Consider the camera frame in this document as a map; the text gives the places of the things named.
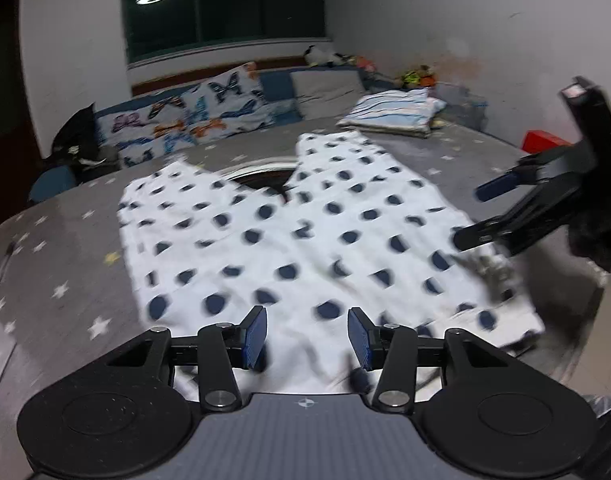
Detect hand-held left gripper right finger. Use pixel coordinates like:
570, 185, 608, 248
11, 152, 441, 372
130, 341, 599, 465
347, 306, 513, 413

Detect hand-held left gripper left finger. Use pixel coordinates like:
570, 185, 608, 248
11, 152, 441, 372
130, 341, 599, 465
105, 305, 269, 413

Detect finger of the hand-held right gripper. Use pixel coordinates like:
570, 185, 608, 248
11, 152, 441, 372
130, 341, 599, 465
474, 152, 541, 204
452, 199, 553, 254

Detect white polka dot pants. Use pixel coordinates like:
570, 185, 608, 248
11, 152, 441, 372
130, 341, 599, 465
116, 130, 546, 396

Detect red box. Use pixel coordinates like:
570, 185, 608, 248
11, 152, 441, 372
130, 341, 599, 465
522, 130, 572, 155

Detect grey crumpled blanket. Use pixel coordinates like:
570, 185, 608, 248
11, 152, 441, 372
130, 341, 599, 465
434, 81, 489, 130

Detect striped folded cloth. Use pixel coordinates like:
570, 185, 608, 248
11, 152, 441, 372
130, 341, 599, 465
335, 87, 447, 140

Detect yellow green toy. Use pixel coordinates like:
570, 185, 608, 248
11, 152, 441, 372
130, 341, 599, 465
399, 65, 439, 90

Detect grey cushion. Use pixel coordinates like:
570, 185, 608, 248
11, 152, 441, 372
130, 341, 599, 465
289, 67, 369, 121

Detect butterfly print cushion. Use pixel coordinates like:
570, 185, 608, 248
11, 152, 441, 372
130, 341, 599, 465
94, 61, 306, 171

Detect blue sofa cushion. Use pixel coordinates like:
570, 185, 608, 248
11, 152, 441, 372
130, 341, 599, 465
259, 69, 306, 126

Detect blue round cushion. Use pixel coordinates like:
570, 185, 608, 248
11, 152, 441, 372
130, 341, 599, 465
29, 166, 79, 204

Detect dark pen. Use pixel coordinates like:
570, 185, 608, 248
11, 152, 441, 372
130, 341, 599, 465
0, 241, 17, 287

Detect black bag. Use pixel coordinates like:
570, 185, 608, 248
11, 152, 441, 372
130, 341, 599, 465
46, 102, 117, 172

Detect dark window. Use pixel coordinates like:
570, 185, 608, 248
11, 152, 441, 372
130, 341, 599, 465
120, 0, 333, 67

